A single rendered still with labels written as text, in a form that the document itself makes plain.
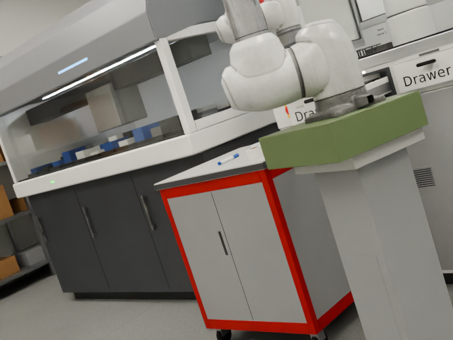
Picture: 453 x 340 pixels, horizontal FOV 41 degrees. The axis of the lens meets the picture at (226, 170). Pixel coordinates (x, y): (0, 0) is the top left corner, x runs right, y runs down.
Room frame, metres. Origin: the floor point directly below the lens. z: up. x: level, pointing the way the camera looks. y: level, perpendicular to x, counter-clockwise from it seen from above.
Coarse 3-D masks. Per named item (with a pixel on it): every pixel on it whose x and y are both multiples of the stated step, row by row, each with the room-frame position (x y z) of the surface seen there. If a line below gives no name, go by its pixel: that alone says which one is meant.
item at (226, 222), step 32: (256, 160) 2.19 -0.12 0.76; (160, 192) 2.53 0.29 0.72; (192, 192) 2.40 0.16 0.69; (224, 192) 2.27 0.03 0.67; (256, 192) 2.16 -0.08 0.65; (288, 192) 2.18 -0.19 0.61; (320, 192) 2.31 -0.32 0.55; (192, 224) 2.44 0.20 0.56; (224, 224) 2.31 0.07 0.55; (256, 224) 2.20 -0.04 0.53; (288, 224) 2.14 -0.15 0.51; (320, 224) 2.27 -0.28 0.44; (192, 256) 2.49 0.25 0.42; (224, 256) 2.35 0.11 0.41; (256, 256) 2.23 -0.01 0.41; (288, 256) 2.12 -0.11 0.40; (320, 256) 2.22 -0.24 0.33; (224, 288) 2.40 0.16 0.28; (256, 288) 2.27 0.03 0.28; (288, 288) 2.16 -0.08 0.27; (320, 288) 2.18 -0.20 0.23; (224, 320) 2.44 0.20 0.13; (256, 320) 2.31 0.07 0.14; (288, 320) 2.20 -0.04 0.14; (320, 320) 2.14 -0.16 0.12
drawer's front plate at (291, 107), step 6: (294, 102) 2.30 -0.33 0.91; (312, 102) 2.25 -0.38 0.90; (288, 108) 2.33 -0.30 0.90; (294, 108) 2.31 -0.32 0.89; (300, 108) 2.29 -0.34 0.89; (306, 108) 2.27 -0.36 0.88; (312, 108) 2.25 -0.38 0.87; (294, 114) 2.31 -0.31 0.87; (300, 114) 2.30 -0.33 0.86; (306, 114) 2.28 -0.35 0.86; (312, 114) 2.26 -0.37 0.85; (294, 120) 2.32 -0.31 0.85
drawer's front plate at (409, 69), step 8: (432, 56) 2.20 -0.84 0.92; (440, 56) 2.18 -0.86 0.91; (448, 56) 2.16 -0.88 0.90; (400, 64) 2.29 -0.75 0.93; (408, 64) 2.27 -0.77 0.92; (416, 64) 2.25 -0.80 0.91; (432, 64) 2.21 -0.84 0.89; (440, 64) 2.19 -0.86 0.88; (448, 64) 2.17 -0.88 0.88; (400, 72) 2.30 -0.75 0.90; (408, 72) 2.28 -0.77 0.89; (416, 72) 2.26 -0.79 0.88; (424, 72) 2.24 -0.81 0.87; (432, 72) 2.22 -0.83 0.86; (440, 72) 2.20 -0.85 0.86; (400, 80) 2.31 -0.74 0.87; (408, 80) 2.29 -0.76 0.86; (416, 80) 2.26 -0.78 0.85; (432, 80) 2.22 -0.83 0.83; (440, 80) 2.20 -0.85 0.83; (448, 80) 2.18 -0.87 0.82; (400, 88) 2.31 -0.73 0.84; (408, 88) 2.29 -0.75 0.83; (416, 88) 2.27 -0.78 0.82
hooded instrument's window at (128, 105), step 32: (128, 64) 3.03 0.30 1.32; (192, 64) 2.99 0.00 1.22; (224, 64) 3.15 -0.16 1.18; (64, 96) 3.48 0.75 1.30; (96, 96) 3.27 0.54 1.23; (128, 96) 3.09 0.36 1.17; (160, 96) 2.93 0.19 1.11; (192, 96) 2.94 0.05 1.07; (224, 96) 3.10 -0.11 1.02; (0, 128) 4.08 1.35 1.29; (32, 128) 3.80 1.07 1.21; (64, 128) 3.56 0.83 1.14; (96, 128) 3.34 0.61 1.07; (128, 128) 3.15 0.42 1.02; (160, 128) 2.98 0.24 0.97; (32, 160) 3.90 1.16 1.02; (64, 160) 3.64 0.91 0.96
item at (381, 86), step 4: (376, 80) 2.32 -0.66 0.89; (380, 80) 2.32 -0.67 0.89; (384, 80) 2.34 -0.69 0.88; (388, 80) 2.37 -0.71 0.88; (368, 84) 2.25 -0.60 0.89; (372, 84) 2.28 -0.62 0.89; (376, 84) 2.30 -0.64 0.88; (380, 84) 2.32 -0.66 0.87; (384, 84) 2.33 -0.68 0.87; (388, 84) 2.35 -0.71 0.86; (368, 88) 2.25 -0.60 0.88; (372, 88) 2.26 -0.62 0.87; (376, 88) 2.28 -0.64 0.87; (380, 88) 2.31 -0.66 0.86; (384, 88) 2.33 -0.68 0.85; (388, 88) 2.35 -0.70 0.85; (368, 92) 2.24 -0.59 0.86; (372, 92) 2.26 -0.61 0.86; (376, 92) 2.28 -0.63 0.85; (380, 92) 2.30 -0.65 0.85; (384, 92) 2.32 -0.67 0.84
